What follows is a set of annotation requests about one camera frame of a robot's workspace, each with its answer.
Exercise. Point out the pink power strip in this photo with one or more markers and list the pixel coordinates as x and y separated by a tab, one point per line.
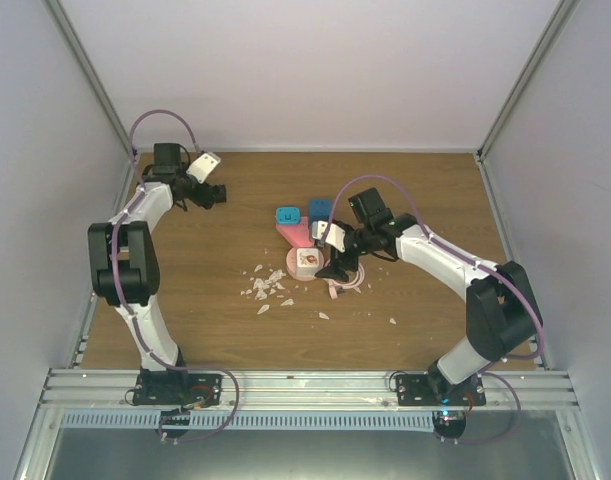
297	236

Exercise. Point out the light blue plug adapter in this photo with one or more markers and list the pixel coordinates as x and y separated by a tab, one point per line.
287	215

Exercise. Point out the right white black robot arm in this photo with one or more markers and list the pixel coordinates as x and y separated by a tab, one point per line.
501	309

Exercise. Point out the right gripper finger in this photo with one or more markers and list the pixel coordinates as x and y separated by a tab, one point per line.
332	272
336	259

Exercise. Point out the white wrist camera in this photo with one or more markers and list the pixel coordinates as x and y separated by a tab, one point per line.
323	233
203	166

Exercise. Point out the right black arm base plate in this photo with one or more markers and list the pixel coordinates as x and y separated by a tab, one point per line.
415	390

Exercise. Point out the white tiger cube adapter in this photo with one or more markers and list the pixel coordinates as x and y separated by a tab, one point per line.
308	262

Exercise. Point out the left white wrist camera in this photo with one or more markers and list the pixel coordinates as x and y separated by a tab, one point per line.
203	166

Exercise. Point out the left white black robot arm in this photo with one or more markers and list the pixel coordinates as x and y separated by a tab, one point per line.
123	264

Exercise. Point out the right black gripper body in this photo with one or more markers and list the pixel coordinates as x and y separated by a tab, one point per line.
366	243

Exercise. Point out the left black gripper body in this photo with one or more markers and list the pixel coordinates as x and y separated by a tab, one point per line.
206	198

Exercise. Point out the grey slotted cable duct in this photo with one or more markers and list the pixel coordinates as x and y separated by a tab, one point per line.
260	420

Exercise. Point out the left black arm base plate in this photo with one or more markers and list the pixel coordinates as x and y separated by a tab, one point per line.
173	388

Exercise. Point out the aluminium front rail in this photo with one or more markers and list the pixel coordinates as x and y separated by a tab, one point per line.
310	390

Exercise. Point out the dark blue cube socket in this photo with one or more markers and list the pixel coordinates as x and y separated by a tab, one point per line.
319	209

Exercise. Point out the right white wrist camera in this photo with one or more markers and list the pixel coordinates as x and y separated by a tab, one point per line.
323	233

